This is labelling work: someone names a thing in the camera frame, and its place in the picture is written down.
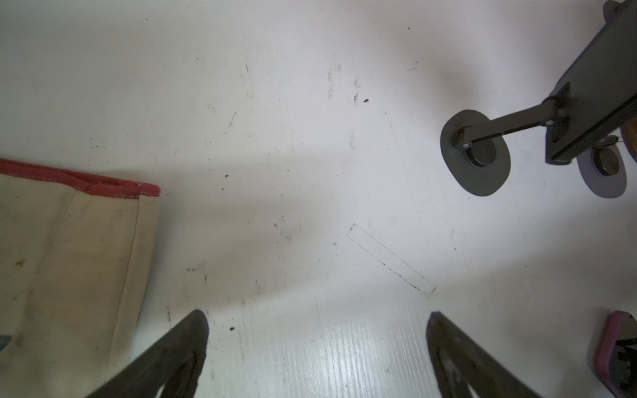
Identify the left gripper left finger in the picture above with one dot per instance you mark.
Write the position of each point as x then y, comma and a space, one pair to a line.
169, 368

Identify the phone stand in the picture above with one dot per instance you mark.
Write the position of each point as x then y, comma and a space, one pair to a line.
474, 149
602, 168

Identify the back left phone stand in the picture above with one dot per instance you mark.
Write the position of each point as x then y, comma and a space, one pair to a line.
474, 149

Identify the back middle phone stand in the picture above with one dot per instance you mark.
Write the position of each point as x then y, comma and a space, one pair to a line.
602, 168

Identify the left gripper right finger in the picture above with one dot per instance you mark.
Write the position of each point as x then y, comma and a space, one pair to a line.
463, 369

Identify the black phone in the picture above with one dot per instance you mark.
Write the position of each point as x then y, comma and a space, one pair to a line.
615, 359
597, 93

